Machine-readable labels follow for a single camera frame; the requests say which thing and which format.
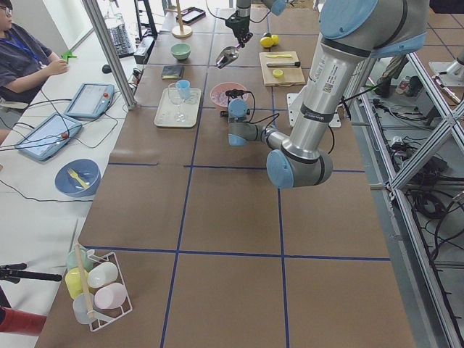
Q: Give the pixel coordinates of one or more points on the green bowl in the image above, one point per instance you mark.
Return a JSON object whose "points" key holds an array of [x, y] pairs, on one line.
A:
{"points": [[180, 51]]}

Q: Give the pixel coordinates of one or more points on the pink bowl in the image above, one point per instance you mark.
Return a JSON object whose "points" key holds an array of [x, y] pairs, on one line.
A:
{"points": [[231, 85]]}

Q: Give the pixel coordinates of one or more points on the white wire cup rack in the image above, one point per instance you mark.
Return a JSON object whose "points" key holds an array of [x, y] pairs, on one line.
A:
{"points": [[108, 316]]}

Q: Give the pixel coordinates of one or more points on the wooden mug tree stand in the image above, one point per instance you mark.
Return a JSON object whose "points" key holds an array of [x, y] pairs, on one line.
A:
{"points": [[181, 30]]}

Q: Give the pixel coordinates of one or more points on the seated person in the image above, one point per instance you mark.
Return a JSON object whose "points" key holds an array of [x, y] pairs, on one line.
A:
{"points": [[26, 63]]}

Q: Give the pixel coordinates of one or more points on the white cup in rack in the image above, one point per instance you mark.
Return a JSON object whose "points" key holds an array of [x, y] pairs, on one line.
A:
{"points": [[102, 275]]}

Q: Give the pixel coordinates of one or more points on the red fire extinguisher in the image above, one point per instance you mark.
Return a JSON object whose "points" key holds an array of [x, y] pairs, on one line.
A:
{"points": [[20, 322]]}

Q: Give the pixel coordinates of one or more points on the clear ice cubes pile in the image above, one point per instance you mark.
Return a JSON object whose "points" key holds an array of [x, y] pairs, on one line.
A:
{"points": [[218, 97]]}

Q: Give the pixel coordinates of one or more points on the black keyboard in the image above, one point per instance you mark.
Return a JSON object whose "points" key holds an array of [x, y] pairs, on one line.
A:
{"points": [[121, 42]]}

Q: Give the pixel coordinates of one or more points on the far teach pendant tablet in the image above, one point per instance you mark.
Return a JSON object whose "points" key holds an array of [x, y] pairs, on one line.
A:
{"points": [[90, 101]]}

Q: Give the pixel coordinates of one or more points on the wooden cutting board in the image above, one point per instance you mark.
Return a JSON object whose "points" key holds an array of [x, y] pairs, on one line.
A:
{"points": [[291, 77]]}

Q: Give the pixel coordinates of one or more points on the cream bear tray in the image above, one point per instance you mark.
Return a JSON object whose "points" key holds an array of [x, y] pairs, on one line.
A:
{"points": [[170, 115]]}

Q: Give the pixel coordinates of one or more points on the near teach pendant tablet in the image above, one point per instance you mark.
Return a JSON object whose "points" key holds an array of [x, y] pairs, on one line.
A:
{"points": [[45, 140]]}

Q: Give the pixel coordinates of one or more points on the black tripod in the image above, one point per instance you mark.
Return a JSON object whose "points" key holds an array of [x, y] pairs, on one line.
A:
{"points": [[14, 273]]}

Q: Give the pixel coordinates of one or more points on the lemon half slice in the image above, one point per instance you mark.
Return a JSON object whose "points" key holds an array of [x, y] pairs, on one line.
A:
{"points": [[277, 73]]}

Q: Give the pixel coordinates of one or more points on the yellow plastic fork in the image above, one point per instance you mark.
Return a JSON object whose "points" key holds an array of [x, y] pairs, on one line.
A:
{"points": [[73, 174]]}

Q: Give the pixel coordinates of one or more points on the pink cup in rack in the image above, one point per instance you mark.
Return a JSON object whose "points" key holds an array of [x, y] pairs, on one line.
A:
{"points": [[110, 296]]}

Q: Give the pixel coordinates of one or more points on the clear cup in rack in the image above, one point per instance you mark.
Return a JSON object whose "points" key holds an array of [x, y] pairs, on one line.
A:
{"points": [[80, 310]]}

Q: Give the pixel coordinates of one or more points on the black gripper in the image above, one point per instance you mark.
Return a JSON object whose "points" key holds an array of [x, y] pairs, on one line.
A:
{"points": [[241, 24], [234, 109]]}

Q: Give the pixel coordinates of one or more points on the dark tray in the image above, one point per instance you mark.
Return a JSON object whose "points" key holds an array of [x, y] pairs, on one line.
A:
{"points": [[192, 14]]}

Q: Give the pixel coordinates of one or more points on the metal ice scoop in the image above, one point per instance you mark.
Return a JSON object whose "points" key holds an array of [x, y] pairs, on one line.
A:
{"points": [[228, 55]]}

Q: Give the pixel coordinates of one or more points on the teach pendant tablet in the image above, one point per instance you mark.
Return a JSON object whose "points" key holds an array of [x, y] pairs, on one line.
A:
{"points": [[90, 101], [45, 140]]}

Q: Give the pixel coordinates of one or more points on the aluminium frame post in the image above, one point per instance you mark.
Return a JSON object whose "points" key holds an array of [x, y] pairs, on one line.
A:
{"points": [[95, 16]]}

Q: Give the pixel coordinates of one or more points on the yellow cup in rack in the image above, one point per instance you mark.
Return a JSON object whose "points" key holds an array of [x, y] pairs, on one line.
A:
{"points": [[73, 283]]}

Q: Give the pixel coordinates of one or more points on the green cup in rack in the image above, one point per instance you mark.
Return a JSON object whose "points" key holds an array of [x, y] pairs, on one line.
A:
{"points": [[72, 261]]}

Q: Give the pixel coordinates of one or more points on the yellow plastic knife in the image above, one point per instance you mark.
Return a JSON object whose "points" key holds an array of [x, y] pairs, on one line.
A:
{"points": [[275, 56]]}

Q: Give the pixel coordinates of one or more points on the grey folded cloth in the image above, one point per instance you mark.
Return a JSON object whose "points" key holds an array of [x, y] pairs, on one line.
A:
{"points": [[172, 72]]}

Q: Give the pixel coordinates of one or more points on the light blue cup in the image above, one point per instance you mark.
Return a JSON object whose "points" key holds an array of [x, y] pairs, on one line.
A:
{"points": [[184, 89]]}

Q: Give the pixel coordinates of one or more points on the whole yellow lemon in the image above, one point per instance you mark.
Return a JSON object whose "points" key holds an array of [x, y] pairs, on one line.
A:
{"points": [[267, 42]]}

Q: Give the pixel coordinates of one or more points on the clear wine glass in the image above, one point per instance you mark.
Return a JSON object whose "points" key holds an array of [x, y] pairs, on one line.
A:
{"points": [[176, 100]]}

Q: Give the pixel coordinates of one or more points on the blue bowl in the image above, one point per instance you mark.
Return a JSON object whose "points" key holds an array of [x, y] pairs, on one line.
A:
{"points": [[87, 169]]}

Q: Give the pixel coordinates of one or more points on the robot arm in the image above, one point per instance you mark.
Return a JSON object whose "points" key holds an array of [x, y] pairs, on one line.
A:
{"points": [[244, 7], [350, 32]]}

